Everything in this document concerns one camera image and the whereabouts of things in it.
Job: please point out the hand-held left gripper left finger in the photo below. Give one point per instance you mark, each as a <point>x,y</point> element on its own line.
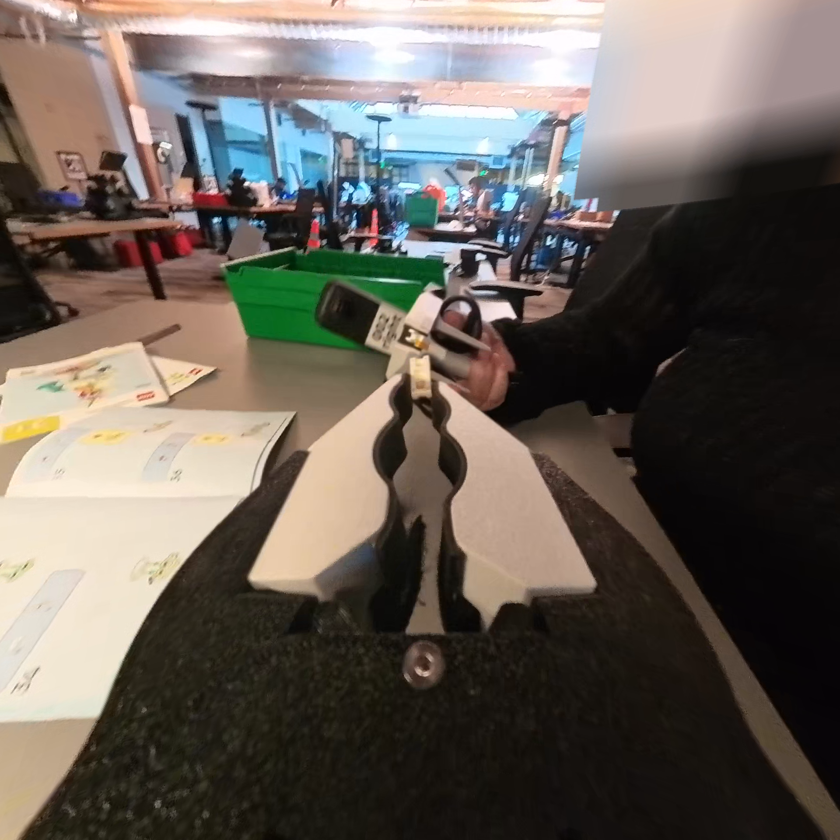
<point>334,499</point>

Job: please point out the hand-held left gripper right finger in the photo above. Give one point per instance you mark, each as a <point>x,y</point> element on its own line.
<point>518,518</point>

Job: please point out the small pale lego piece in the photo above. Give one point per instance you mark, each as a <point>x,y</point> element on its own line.
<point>420,377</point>

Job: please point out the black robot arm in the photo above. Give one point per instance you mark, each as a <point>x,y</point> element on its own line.
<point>111,193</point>

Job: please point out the person's right forearm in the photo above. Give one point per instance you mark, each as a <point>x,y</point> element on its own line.
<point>577,367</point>

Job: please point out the colourful printed lego leaflet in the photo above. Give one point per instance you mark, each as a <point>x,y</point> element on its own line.
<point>79,387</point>

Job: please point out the person's right hand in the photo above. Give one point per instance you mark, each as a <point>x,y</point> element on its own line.
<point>495,377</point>

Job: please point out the green plastic bin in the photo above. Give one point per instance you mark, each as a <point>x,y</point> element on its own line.
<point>282,302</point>

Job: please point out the orange traffic cone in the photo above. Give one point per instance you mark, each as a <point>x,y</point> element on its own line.
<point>374,229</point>
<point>314,236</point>

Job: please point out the grey board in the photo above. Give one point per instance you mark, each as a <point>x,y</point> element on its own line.
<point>244,239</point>

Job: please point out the green crate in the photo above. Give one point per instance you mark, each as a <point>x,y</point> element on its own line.
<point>422,208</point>

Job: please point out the dark long table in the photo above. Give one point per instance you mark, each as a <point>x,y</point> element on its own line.
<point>262,210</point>

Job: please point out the black office chair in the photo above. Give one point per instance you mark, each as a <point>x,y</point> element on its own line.
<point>26,289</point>
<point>525,229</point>
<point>505,289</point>

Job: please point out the white paper sheet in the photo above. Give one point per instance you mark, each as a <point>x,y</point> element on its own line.
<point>185,377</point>

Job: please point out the red container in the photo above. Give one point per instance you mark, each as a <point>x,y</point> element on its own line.
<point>177,244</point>
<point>138,254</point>

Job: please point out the open instruction booklet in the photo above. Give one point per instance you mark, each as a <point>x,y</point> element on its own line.
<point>131,538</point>

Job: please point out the person in black sweater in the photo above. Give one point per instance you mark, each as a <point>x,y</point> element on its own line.
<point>754,459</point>

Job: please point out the wooden desk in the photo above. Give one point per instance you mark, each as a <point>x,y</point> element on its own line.
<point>577,228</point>

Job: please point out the wooden table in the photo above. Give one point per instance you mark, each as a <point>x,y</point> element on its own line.
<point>98,228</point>

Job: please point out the wooden pillar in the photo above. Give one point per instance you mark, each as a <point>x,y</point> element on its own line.
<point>134,118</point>

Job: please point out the wall poster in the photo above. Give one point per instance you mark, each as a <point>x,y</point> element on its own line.
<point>71,165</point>

